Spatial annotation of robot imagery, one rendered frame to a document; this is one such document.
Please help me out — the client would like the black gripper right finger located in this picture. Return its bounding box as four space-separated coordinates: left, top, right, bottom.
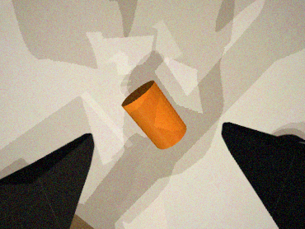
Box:
221 122 305 229

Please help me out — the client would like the orange cylinder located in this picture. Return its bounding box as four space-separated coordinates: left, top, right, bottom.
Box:
121 80 186 149

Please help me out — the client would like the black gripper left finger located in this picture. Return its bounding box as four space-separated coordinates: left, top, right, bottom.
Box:
0 133 94 229

